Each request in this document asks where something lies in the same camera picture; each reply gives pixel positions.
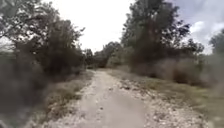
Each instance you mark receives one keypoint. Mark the dry grass verge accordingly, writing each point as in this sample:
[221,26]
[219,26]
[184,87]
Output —
[60,93]
[186,93]

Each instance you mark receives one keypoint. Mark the pale gravel dirt path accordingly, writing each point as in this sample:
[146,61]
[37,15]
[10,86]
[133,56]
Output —
[106,106]

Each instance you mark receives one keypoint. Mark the row of trees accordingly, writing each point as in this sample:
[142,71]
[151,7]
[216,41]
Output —
[153,36]
[50,46]

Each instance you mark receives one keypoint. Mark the dry brown bushes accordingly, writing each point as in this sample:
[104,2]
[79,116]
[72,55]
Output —
[173,70]

